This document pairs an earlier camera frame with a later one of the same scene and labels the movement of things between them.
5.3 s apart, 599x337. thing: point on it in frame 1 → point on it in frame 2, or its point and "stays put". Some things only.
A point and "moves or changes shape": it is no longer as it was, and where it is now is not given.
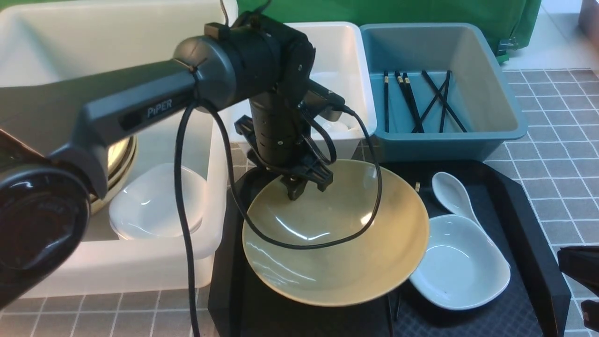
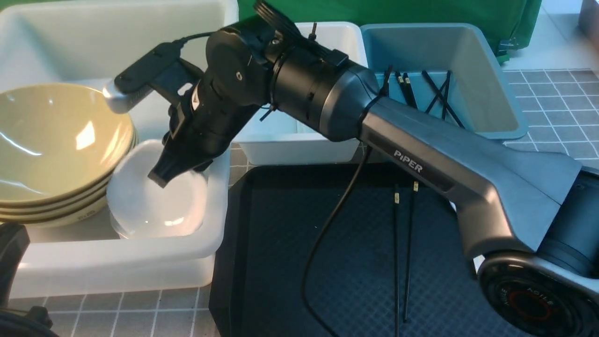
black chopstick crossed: (430, 106) stays put
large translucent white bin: (43, 41) stays put
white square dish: (462, 265) → (139, 207)
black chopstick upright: (445, 103) stays put
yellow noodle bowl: (376, 265) moves or changes shape
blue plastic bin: (438, 92) stays put
